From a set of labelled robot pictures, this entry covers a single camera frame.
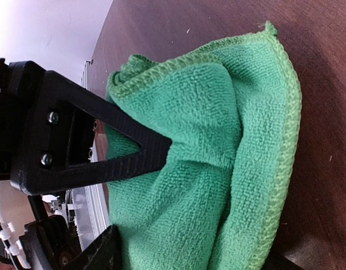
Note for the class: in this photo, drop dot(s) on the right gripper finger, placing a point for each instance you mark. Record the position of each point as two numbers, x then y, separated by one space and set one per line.
105 252

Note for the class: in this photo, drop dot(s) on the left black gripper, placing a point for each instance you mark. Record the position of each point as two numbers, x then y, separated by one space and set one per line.
46 131

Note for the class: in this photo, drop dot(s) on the green microfiber towel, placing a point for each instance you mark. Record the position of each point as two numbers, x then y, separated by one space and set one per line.
232 109

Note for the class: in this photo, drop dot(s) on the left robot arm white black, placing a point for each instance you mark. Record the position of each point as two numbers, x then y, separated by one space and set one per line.
33 239

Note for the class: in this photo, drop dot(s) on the aluminium front rail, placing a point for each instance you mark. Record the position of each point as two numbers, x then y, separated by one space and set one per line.
89 200

